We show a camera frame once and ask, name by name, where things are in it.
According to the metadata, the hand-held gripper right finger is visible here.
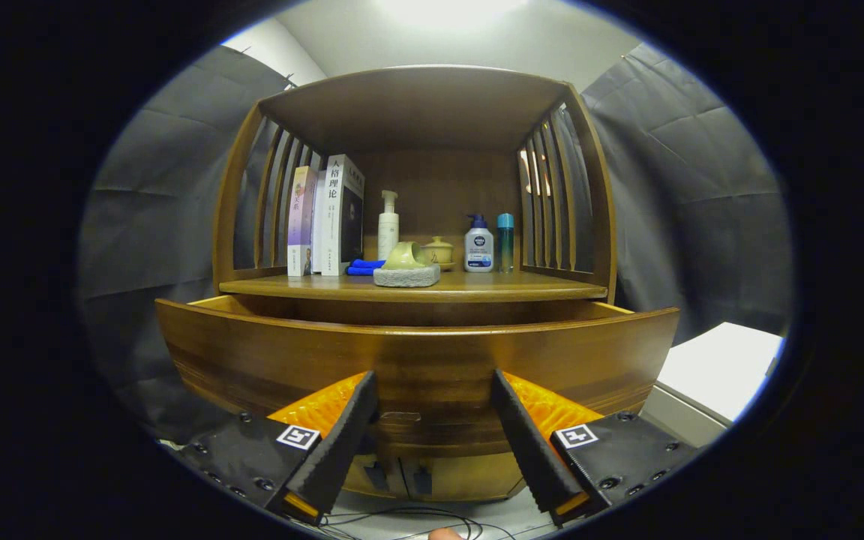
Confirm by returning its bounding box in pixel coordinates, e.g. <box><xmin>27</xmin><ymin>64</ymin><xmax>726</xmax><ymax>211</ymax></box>
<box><xmin>490</xmin><ymin>367</ymin><xmax>703</xmax><ymax>527</ymax></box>

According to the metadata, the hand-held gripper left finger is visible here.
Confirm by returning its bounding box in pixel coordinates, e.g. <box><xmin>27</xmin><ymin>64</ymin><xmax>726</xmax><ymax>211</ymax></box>
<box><xmin>177</xmin><ymin>370</ymin><xmax>380</xmax><ymax>526</ymax></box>

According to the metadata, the wooden drawer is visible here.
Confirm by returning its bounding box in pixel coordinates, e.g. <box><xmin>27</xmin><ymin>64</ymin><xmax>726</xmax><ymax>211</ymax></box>
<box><xmin>154</xmin><ymin>294</ymin><xmax>680</xmax><ymax>458</ymax></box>

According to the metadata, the green scrubbing brush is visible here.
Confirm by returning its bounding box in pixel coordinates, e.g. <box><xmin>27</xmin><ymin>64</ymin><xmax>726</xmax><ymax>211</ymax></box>
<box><xmin>373</xmin><ymin>241</ymin><xmax>442</xmax><ymax>288</ymax></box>

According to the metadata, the wooden cabinet door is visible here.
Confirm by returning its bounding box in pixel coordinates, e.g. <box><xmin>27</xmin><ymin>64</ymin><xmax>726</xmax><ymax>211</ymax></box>
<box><xmin>342</xmin><ymin>450</ymin><xmax>407</xmax><ymax>500</ymax></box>
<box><xmin>402</xmin><ymin>450</ymin><xmax>527</xmax><ymax>503</ymax></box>

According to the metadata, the wooden countertop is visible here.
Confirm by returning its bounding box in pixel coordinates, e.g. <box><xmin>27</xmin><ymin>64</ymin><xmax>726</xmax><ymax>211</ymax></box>
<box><xmin>218</xmin><ymin>266</ymin><xmax>609</xmax><ymax>303</ymax></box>

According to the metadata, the wooden cabinet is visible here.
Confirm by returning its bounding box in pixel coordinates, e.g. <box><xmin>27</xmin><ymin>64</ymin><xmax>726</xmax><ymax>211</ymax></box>
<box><xmin>211</xmin><ymin>65</ymin><xmax>619</xmax><ymax>503</ymax></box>

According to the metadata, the white bottle with blue cap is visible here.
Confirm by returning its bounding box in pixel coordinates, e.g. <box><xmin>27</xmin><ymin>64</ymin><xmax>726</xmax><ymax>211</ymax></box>
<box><xmin>464</xmin><ymin>214</ymin><xmax>495</xmax><ymax>273</ymax></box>

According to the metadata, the teal slim bottle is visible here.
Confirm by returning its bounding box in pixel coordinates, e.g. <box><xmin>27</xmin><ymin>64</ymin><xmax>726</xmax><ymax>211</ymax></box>
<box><xmin>496</xmin><ymin>213</ymin><xmax>515</xmax><ymax>274</ymax></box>

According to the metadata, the yellow lidded teacup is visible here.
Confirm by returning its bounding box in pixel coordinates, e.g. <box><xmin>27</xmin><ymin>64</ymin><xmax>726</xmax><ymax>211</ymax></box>
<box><xmin>422</xmin><ymin>236</ymin><xmax>455</xmax><ymax>272</ymax></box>

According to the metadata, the white plastic box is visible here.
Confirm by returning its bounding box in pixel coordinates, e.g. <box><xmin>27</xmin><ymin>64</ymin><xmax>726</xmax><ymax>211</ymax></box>
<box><xmin>640</xmin><ymin>322</ymin><xmax>785</xmax><ymax>449</ymax></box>

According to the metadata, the white pump bottle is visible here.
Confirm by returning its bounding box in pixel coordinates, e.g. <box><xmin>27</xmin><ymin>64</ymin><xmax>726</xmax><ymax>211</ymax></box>
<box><xmin>377</xmin><ymin>190</ymin><xmax>401</xmax><ymax>262</ymax></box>

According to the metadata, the white and black book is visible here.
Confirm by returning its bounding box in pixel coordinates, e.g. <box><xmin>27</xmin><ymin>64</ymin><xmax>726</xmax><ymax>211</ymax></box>
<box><xmin>319</xmin><ymin>154</ymin><xmax>366</xmax><ymax>277</ymax></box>

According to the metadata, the thin white book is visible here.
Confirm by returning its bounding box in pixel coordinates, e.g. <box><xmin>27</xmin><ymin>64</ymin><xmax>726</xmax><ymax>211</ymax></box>
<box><xmin>310</xmin><ymin>169</ymin><xmax>328</xmax><ymax>275</ymax></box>

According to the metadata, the pink and purple book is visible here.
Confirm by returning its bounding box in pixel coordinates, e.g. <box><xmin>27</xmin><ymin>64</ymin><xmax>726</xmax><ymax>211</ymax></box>
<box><xmin>286</xmin><ymin>166</ymin><xmax>318</xmax><ymax>278</ymax></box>

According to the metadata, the black backdrop cloth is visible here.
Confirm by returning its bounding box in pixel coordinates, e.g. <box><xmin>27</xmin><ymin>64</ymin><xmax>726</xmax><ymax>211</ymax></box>
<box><xmin>78</xmin><ymin>41</ymin><xmax>793</xmax><ymax>443</ymax></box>

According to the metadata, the ceiling light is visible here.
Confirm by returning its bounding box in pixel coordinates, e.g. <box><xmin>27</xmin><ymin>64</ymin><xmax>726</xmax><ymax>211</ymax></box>
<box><xmin>376</xmin><ymin>0</ymin><xmax>530</xmax><ymax>27</ymax></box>

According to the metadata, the black floor cable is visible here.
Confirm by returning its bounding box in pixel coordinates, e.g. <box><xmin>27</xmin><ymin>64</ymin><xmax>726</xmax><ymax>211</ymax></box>
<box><xmin>312</xmin><ymin>506</ymin><xmax>523</xmax><ymax>540</ymax></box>

